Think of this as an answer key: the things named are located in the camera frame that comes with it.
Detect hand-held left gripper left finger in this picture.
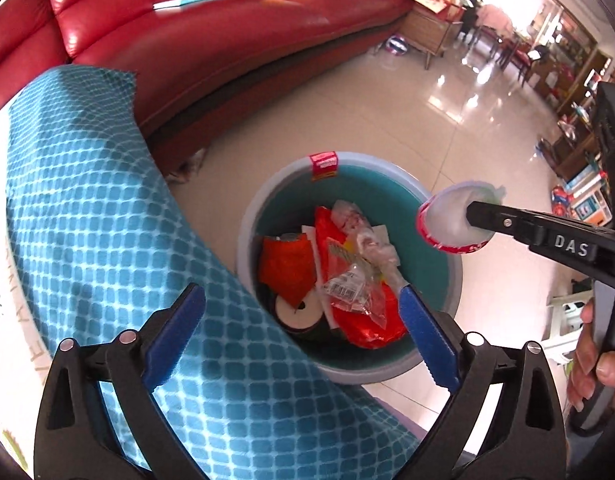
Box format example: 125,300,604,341
34,282,208,480

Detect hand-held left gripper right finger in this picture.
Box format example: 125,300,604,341
397,285,568,480

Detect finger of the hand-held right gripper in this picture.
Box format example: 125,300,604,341
466,200,543,252

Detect red rimmed jelly cup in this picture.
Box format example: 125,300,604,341
416,180,508,257

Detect teal grey bin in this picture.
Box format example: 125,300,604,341
237,151,464,386

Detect person's right hand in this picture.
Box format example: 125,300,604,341
567,300,615,411

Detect colourful toy boxes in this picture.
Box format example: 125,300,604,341
552,170,613,226

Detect white plastic stool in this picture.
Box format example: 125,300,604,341
546,292,595,361

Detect clear crinkled wrapper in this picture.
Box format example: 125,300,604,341
320,260,388,323

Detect clear plastic bag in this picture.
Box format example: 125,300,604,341
332,200,403,281

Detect patterned teal beige tablecloth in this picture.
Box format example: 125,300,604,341
0,67,423,480

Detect red wooden chair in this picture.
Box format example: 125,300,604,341
502,35,538,86

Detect small colourful ball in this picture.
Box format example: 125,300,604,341
385,35,411,58

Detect wooden cabinet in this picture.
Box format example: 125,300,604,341
400,0,463,68

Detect dark red leather sofa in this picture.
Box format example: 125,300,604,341
0,0,415,181

